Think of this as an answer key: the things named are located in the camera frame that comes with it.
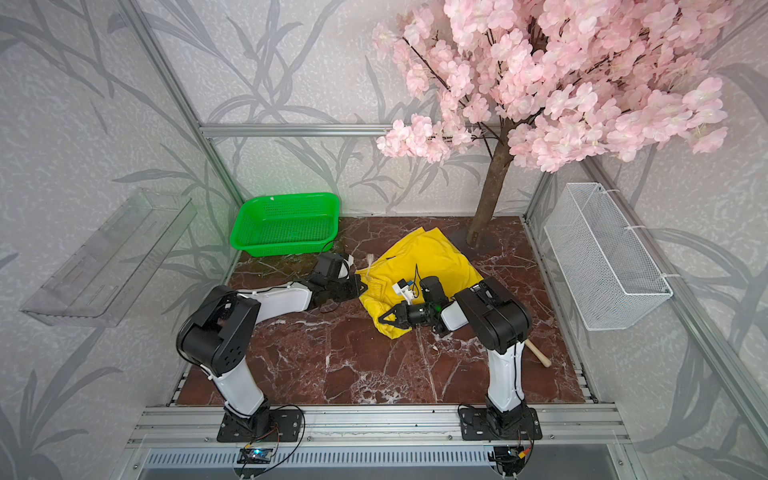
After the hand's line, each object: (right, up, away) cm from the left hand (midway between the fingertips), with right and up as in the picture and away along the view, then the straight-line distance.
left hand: (368, 286), depth 94 cm
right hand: (+5, -9, -6) cm, 12 cm away
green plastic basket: (-36, +21, +25) cm, 49 cm away
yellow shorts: (+18, +9, +11) cm, 23 cm away
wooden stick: (+51, -20, -12) cm, 56 cm away
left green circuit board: (-24, -37, -24) cm, 50 cm away
